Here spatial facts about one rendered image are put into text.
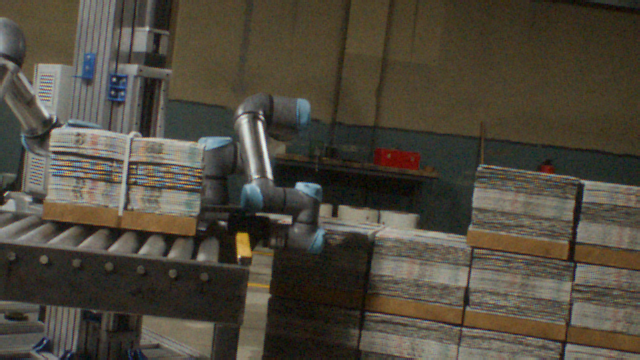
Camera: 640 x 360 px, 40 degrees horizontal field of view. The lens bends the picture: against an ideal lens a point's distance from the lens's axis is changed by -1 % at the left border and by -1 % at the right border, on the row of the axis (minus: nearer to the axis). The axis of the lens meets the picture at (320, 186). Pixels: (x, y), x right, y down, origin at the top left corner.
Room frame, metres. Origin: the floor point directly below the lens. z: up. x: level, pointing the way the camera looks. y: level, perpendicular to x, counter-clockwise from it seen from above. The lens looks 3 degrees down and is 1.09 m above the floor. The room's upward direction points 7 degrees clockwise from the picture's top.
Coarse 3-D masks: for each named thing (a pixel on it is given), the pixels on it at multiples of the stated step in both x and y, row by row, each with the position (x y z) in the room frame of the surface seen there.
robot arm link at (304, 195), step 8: (296, 184) 2.45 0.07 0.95; (304, 184) 2.44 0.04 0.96; (312, 184) 2.44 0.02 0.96; (288, 192) 2.42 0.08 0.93; (296, 192) 2.43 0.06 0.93; (304, 192) 2.43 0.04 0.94; (312, 192) 2.43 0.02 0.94; (320, 192) 2.45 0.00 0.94; (288, 200) 2.41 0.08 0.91; (296, 200) 2.42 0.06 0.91; (304, 200) 2.43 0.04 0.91; (312, 200) 2.43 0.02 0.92; (320, 200) 2.45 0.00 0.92; (288, 208) 2.42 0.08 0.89; (296, 208) 2.42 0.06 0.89; (304, 208) 2.43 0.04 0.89; (312, 208) 2.43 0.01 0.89; (296, 216) 2.44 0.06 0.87; (304, 216) 2.43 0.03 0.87; (312, 216) 2.44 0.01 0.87; (304, 224) 2.43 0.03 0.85; (312, 224) 2.44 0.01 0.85
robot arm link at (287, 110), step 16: (272, 96) 2.72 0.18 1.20; (272, 112) 2.69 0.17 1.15; (288, 112) 2.70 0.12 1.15; (304, 112) 2.72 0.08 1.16; (272, 128) 2.71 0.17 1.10; (288, 128) 2.72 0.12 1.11; (304, 128) 2.73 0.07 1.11; (240, 144) 3.09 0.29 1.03; (272, 144) 2.87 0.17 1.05; (240, 160) 3.06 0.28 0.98; (272, 160) 3.10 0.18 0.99
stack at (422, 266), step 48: (336, 240) 2.61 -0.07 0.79; (384, 240) 2.59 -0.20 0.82; (432, 240) 2.61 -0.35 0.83; (336, 288) 2.61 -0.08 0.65; (384, 288) 2.58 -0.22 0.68; (432, 288) 2.55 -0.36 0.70; (480, 288) 2.53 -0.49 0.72; (528, 288) 2.51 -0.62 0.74; (576, 288) 2.48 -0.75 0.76; (624, 288) 2.45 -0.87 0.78; (288, 336) 2.63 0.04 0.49; (336, 336) 2.60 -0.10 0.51; (384, 336) 2.57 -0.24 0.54; (432, 336) 2.55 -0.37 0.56; (480, 336) 2.52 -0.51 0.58; (528, 336) 2.52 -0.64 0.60
